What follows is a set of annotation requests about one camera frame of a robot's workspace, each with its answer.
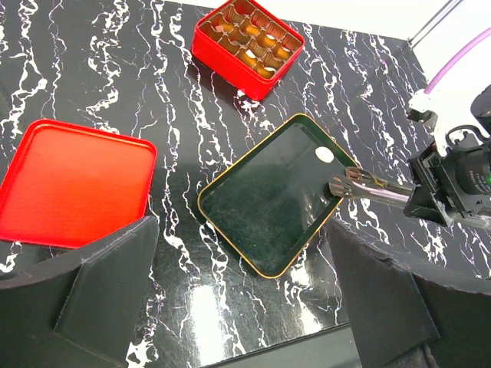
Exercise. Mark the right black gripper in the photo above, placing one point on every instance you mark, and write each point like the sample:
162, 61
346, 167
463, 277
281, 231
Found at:
454, 187

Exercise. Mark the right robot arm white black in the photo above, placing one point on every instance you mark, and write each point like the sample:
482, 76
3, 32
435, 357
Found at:
481, 105

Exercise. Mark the silver metal tongs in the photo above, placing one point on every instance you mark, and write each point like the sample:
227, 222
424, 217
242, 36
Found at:
361, 184

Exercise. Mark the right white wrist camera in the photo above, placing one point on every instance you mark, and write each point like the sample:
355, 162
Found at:
442, 112

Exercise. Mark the white oval chocolate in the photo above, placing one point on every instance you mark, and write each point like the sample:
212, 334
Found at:
324, 154

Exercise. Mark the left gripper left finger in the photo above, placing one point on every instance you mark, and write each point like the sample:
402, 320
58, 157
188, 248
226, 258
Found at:
79, 308

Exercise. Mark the red box lid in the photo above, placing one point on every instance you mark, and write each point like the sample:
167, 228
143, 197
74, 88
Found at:
70, 185

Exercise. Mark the black gold-rimmed tray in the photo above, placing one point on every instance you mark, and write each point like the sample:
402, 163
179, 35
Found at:
270, 203

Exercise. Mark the red compartment chocolate box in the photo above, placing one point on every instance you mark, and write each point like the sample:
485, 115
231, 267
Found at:
247, 46

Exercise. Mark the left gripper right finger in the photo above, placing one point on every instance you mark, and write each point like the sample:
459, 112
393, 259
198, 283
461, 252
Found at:
405, 311

